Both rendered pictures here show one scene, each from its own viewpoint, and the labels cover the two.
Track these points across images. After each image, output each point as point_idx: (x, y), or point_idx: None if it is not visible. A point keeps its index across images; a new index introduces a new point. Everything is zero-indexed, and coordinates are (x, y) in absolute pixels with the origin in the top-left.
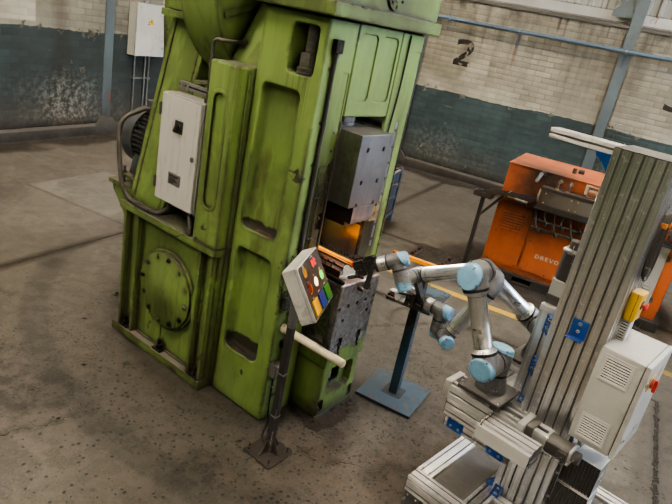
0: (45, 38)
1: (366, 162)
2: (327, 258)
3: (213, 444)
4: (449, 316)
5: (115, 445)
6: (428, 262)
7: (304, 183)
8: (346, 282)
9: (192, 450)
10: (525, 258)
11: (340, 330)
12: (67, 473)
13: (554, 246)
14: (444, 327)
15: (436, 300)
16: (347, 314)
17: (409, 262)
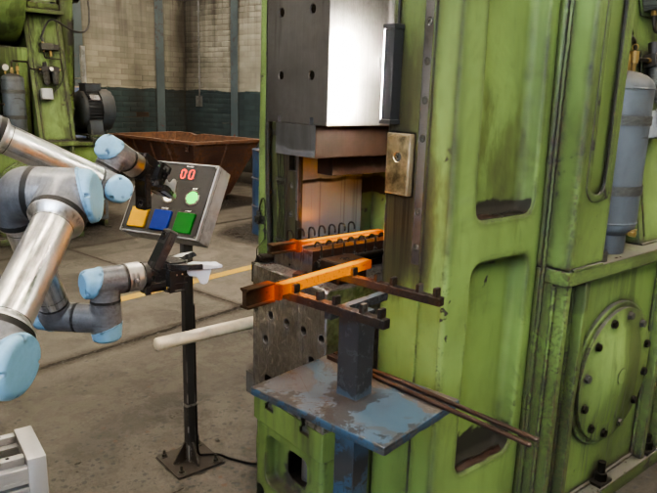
0: None
1: (283, 35)
2: (301, 228)
3: (215, 424)
4: (79, 284)
5: (229, 376)
6: (310, 276)
7: (263, 82)
8: (274, 266)
9: (209, 411)
10: None
11: (265, 357)
12: (197, 359)
13: None
14: (78, 305)
15: (124, 265)
16: (272, 333)
17: (98, 151)
